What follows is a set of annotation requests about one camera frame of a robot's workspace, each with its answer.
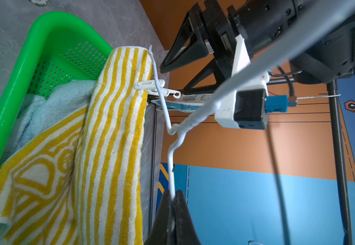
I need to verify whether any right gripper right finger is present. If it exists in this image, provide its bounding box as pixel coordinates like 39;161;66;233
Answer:
174;190;200;245

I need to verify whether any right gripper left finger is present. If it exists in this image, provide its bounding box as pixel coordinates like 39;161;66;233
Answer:
144;190;173;245

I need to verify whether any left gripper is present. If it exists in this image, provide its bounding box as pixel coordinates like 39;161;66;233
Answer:
160;1;246;95

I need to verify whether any white clothespin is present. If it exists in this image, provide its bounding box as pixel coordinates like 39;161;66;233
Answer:
134;79;181;99

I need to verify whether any yellow striped towel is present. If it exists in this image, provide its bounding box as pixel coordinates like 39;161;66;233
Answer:
0;45;154;245

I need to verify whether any white wire hanger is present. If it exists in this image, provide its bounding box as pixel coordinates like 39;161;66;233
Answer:
160;1;355;199

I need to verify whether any light green towel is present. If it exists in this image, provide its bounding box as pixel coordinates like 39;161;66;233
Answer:
0;81;95;245

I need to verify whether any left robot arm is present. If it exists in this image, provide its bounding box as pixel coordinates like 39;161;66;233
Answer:
160;1;355;95

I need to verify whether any bunny pattern towel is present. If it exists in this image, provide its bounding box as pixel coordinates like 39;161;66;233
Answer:
165;94;212;113

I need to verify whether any black clothes rack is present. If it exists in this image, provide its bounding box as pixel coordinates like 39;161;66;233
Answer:
148;76;354;245

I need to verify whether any green plastic basket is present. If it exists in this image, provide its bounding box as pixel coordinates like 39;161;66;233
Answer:
0;11;113;159

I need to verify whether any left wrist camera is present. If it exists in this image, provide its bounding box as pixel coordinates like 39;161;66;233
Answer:
214;33;299;131

